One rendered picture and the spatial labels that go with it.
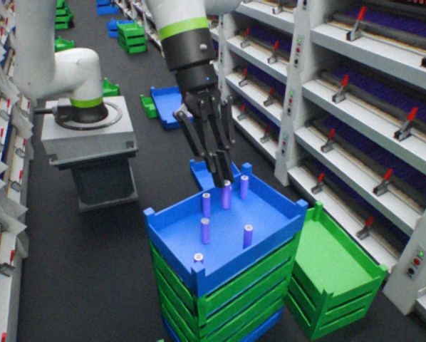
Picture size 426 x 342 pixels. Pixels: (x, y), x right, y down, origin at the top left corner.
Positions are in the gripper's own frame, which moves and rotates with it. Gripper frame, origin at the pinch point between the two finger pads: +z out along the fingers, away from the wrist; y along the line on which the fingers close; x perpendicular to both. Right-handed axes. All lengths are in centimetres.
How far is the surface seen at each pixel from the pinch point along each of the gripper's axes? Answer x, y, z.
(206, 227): -2.1, 5.7, 11.2
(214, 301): 2.1, 10.9, 24.6
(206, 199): -8.2, 0.8, 7.8
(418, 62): 13, -56, -8
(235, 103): -107, -88, 0
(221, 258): -0.1, 5.6, 18.1
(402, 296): 7, -48, 60
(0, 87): -124, 25, -39
